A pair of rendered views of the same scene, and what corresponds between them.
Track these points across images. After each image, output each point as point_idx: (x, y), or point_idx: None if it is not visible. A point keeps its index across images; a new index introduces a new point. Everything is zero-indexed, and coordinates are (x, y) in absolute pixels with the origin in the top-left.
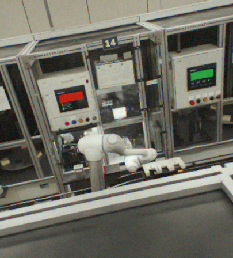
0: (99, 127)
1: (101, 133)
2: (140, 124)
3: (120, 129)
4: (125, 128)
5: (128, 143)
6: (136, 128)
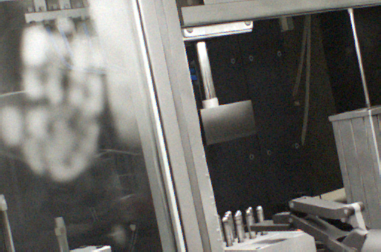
0: (150, 1)
1: (171, 68)
2: (249, 189)
3: (222, 139)
4: (248, 126)
5: (301, 235)
6: (234, 224)
